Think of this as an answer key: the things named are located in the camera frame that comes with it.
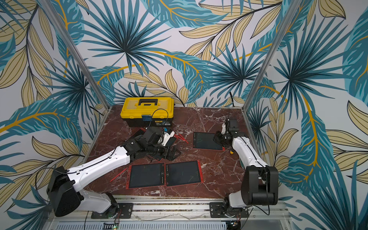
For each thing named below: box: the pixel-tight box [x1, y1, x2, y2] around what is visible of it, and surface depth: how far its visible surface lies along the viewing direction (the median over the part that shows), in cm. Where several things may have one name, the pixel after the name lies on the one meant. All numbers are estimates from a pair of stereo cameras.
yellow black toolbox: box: [120, 97, 175, 128], surface depth 99 cm
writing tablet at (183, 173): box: [164, 159, 204, 188], surface depth 90 cm
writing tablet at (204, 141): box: [192, 131, 226, 152], surface depth 103 cm
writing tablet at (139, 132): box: [130, 127, 147, 139], surface depth 106 cm
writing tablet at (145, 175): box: [125, 161, 166, 190], surface depth 87 cm
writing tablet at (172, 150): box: [154, 136, 182, 162], surface depth 68 cm
